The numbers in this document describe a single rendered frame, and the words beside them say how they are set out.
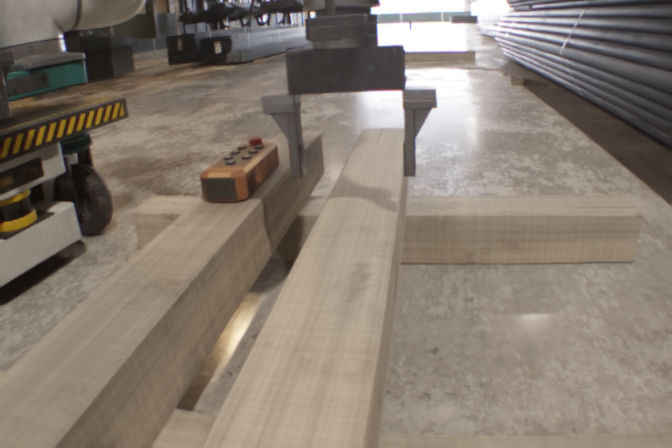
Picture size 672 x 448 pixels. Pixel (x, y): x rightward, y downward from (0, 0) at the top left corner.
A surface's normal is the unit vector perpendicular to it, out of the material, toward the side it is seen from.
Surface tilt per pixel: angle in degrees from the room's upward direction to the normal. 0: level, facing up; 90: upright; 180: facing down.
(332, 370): 0
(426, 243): 90
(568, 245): 90
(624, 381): 0
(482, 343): 0
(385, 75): 90
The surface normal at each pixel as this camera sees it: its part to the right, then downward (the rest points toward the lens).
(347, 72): -0.17, 0.35
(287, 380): -0.07, -0.94
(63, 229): 0.95, 0.04
